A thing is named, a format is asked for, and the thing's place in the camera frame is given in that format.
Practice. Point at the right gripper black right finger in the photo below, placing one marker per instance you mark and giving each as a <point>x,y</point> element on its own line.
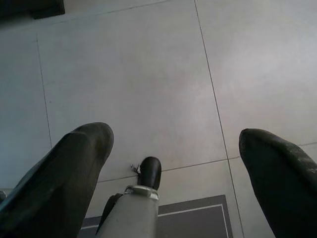
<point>284,183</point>

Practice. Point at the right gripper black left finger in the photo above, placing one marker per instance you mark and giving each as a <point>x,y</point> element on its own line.
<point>54,183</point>

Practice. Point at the silver robot right leg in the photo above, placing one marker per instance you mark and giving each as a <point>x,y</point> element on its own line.
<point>133,213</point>

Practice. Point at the black robot right foot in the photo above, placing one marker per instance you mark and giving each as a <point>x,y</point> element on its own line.
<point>149,171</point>

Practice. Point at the dark grey white-bordered floor mat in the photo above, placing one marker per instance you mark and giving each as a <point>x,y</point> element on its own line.
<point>193,220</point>

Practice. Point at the dark furniture base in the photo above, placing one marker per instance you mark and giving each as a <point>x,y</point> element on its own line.
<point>27,7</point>

